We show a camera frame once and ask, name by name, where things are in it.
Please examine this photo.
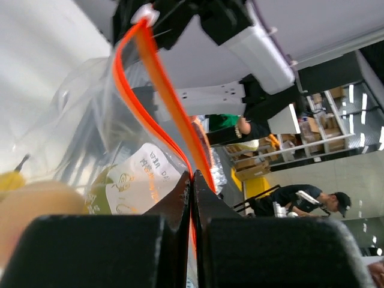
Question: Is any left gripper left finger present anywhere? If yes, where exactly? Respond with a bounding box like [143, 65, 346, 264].
[1, 172, 190, 287]

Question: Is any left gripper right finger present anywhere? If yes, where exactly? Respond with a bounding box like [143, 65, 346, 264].
[192, 171, 374, 287]

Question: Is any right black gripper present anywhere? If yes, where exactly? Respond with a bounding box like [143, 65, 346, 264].
[112, 0, 253, 50]

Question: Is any yellow green mango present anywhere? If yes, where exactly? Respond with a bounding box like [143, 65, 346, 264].
[83, 165, 116, 215]

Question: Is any clear orange zip top bag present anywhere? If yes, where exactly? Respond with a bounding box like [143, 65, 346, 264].
[0, 4, 224, 288]

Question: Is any orange fruit with leaf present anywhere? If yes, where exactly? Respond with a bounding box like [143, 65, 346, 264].
[1, 181, 85, 268]

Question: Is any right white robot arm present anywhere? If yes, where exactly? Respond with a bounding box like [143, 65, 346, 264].
[112, 1, 383, 120]

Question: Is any person in black cap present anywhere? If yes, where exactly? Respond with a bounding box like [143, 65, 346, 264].
[250, 184, 352, 217]

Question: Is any person in green shirt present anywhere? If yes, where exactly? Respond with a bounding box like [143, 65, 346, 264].
[206, 114, 271, 146]

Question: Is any white storage shelf rack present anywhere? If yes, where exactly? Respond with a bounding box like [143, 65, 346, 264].
[224, 86, 354, 181]

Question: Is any right aluminium frame post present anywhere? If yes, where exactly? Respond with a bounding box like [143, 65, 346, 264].
[296, 25, 383, 70]

